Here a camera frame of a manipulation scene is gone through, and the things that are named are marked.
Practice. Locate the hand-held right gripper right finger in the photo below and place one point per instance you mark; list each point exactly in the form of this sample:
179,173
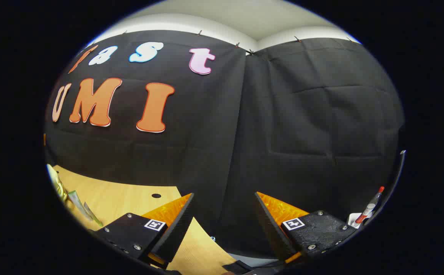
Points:
271,225

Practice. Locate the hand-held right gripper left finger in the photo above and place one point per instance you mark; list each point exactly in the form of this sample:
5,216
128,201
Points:
176,225

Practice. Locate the yellow suitcase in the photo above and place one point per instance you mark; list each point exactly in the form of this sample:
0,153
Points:
55,179

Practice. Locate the white pen holder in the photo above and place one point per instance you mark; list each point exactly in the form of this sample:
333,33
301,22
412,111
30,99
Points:
354,218

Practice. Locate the black backdrop cloth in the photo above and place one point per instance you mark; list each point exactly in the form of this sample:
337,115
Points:
283,133

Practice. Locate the white pen with red tip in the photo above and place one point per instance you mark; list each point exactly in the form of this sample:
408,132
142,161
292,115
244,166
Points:
365,213

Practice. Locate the dark pen with red cap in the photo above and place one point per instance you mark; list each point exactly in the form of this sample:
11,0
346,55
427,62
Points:
376,195

